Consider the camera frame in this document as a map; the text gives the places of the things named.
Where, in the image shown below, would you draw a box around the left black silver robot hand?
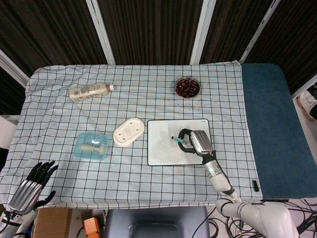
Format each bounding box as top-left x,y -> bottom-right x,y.
8,160 -> 59,216

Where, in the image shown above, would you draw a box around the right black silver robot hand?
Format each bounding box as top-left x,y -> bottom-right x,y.
177,128 -> 215,156

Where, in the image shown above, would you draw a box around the teal marker pen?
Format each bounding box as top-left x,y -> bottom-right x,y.
171,135 -> 191,146

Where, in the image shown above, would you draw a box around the black-framed whiteboard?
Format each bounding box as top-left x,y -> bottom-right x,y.
147,119 -> 211,166

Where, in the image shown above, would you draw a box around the brown cardboard box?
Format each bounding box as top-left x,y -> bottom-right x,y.
33,208 -> 82,238

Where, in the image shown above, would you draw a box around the stainless steel bowl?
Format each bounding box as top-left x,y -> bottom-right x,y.
175,76 -> 202,99

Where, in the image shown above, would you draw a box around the dark red cherries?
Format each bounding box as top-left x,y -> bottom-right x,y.
176,78 -> 200,97

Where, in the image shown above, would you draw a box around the teal blue table pad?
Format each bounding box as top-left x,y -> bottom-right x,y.
240,63 -> 317,201

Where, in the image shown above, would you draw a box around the cream plastic soap dish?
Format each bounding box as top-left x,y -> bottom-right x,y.
112,118 -> 146,148

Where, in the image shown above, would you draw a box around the orange plastic device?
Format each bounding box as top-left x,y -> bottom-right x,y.
83,217 -> 103,238

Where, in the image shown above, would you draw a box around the cream item inside container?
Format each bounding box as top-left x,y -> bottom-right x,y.
78,142 -> 106,156

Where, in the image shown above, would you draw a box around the white black-grid tablecloth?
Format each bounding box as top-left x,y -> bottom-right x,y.
0,63 -> 263,209

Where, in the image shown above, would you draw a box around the blue-lidded clear plastic container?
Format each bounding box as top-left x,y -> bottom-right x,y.
74,132 -> 110,162

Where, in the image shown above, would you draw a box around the grey robot torso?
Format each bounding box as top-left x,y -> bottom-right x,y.
103,205 -> 211,238

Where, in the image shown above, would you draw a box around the white sneaker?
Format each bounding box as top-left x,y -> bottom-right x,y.
297,89 -> 317,121

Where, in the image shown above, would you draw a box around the beige milk tea bottle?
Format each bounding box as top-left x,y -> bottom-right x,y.
68,83 -> 115,103

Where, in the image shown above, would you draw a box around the white metal frame post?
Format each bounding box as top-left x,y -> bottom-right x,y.
239,0 -> 282,64
85,0 -> 116,65
291,74 -> 317,99
190,0 -> 218,64
0,49 -> 30,85

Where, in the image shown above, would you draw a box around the black floor cable tangle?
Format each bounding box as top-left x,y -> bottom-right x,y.
208,198 -> 317,238

